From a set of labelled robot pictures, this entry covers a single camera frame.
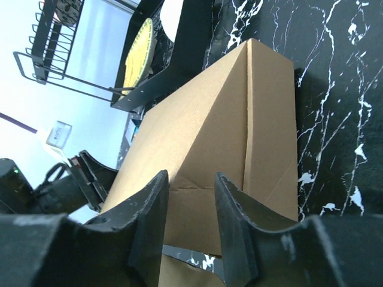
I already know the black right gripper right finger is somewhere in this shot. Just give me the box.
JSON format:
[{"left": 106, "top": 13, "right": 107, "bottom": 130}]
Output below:
[{"left": 214, "top": 172, "right": 382, "bottom": 286}]

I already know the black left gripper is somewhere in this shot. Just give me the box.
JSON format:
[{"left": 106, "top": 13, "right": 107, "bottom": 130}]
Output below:
[{"left": 32, "top": 150, "right": 118, "bottom": 213}]

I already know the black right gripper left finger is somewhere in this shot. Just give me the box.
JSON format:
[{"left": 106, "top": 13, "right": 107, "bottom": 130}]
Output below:
[{"left": 1, "top": 170, "right": 169, "bottom": 286}]

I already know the brown cardboard box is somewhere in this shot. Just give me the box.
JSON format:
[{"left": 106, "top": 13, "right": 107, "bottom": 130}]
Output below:
[{"left": 100, "top": 38, "right": 299, "bottom": 287}]

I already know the silver blue toothpaste tube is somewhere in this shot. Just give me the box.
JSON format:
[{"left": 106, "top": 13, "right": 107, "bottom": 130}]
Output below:
[{"left": 124, "top": 119, "right": 142, "bottom": 145}]

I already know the woven bamboo tray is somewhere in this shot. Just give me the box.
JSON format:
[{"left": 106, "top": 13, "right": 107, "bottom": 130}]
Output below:
[{"left": 123, "top": 18, "right": 157, "bottom": 88}]

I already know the pink patterned ceramic bowl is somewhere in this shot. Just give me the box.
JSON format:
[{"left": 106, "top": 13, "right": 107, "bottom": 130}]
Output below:
[{"left": 54, "top": 0, "right": 82, "bottom": 27}]

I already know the white flower-shaped cup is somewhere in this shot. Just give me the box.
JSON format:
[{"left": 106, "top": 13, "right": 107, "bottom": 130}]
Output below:
[{"left": 160, "top": 0, "right": 184, "bottom": 42}]

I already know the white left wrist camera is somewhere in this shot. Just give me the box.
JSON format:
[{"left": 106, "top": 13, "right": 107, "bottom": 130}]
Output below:
[{"left": 36, "top": 120, "right": 72, "bottom": 163}]

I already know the black wire dish rack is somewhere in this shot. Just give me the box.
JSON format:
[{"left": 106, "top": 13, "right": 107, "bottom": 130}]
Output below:
[{"left": 13, "top": 1, "right": 213, "bottom": 112}]

